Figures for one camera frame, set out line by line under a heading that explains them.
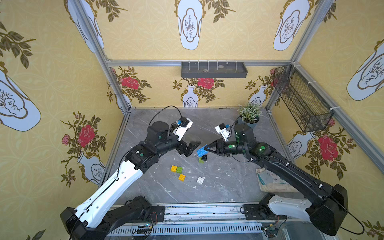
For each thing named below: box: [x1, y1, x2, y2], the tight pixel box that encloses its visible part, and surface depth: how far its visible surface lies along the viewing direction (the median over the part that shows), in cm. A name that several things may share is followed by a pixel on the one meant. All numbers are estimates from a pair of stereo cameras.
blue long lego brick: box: [196, 144, 209, 157], surface depth 70 cm
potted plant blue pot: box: [237, 101, 263, 128], surface depth 97 cm
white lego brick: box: [196, 176, 205, 185], surface depth 85 cm
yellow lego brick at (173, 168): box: [170, 165, 178, 173], surface depth 89 cm
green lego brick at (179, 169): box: [176, 166, 183, 174], surface depth 89 cm
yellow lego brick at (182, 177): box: [178, 173, 186, 182], surface depth 86 cm
